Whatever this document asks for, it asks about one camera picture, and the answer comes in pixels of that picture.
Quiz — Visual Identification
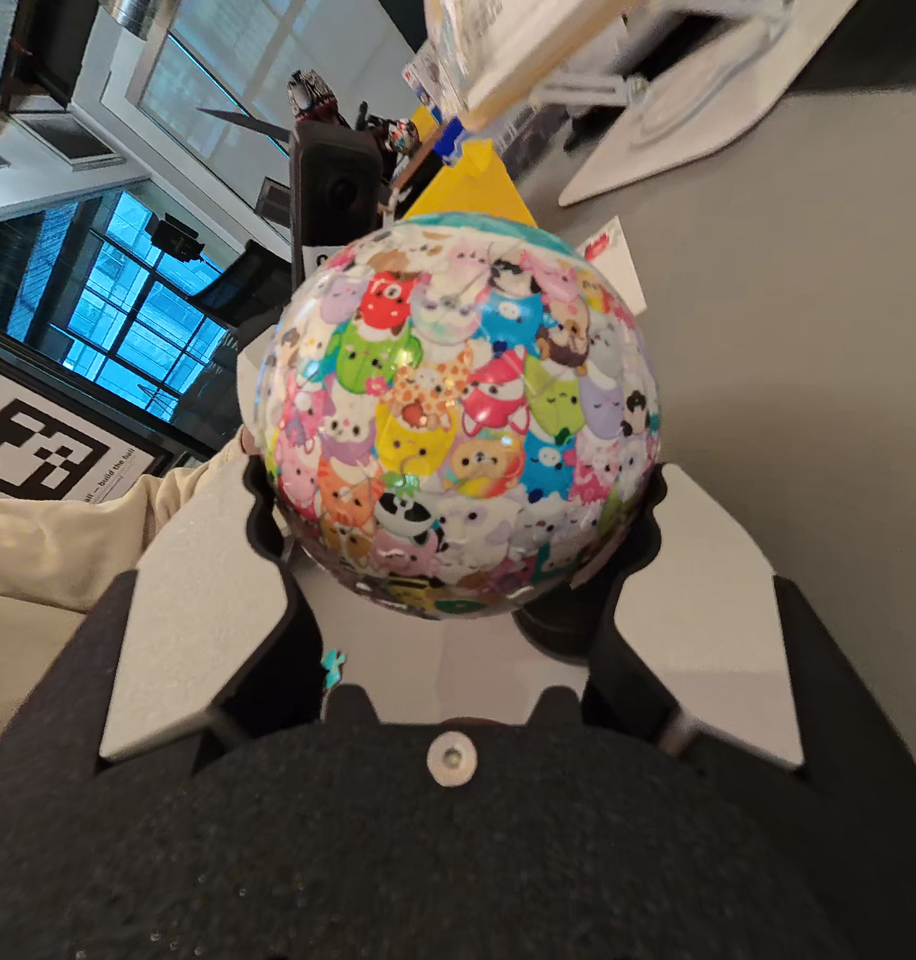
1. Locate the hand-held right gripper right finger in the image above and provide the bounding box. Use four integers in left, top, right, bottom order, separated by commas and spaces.
584, 462, 805, 770

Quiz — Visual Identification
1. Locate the black ball stand ring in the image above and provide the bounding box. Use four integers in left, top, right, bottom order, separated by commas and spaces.
512, 558, 616, 663

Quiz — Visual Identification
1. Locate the yellow plastic bin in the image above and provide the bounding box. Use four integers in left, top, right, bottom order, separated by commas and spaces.
405, 138, 537, 226

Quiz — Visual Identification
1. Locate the white puzzle instruction sheet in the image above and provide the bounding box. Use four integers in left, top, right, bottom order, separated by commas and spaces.
578, 216, 648, 316

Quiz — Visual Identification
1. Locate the colourful puzzle ball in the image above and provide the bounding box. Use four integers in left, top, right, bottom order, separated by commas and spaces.
238, 212, 663, 622

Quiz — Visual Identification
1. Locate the silver ventilation duct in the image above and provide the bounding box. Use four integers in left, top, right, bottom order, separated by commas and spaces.
101, 0, 177, 39

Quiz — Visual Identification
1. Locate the large glass window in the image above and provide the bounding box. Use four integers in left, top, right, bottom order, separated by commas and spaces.
139, 30, 301, 189
8, 191, 230, 421

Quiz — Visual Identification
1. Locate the white tan-edged box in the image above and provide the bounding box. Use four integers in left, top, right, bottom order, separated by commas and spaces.
458, 0, 639, 129

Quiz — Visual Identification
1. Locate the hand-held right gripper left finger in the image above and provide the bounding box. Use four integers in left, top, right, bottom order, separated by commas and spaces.
98, 453, 325, 762

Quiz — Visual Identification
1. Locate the small black mounted device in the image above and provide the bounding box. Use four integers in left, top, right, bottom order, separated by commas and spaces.
146, 213, 205, 261

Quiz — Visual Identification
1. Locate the black framed tag sign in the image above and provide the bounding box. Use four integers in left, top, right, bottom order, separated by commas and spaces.
0, 352, 175, 502

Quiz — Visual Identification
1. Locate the black white patterned object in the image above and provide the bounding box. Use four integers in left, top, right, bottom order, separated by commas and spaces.
287, 69, 348, 125

